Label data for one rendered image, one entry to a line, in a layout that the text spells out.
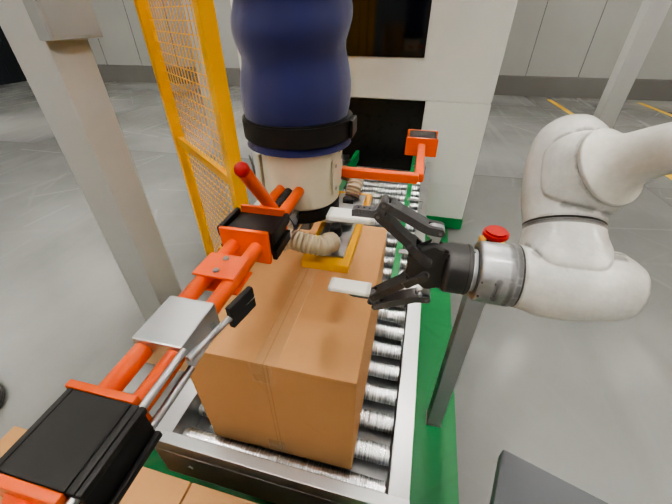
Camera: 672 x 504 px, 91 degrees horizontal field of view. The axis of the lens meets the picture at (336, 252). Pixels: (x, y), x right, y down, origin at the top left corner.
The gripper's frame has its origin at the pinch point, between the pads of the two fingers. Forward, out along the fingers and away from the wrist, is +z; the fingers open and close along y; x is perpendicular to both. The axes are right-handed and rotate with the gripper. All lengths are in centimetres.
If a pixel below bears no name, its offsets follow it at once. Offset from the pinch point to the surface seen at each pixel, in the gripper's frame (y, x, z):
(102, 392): -2.9, -30.0, 14.3
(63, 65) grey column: -18, 60, 108
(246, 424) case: 56, -4, 23
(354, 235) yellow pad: 10.0, 21.2, 0.8
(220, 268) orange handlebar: -2.1, -10.4, 13.9
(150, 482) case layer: 68, -18, 46
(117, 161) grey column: 17, 66, 108
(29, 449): -2.8, -35.3, 16.1
